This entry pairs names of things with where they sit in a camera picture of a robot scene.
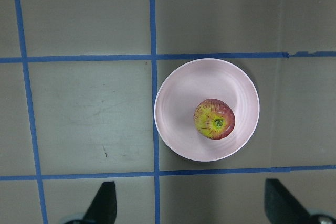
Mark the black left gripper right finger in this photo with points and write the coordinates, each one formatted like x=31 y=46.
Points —
x=282 y=207

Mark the pink plate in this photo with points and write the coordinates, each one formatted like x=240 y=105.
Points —
x=189 y=85

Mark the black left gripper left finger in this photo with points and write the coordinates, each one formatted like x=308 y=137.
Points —
x=103 y=208

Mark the red yellow apple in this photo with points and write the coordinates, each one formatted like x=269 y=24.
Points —
x=214 y=119

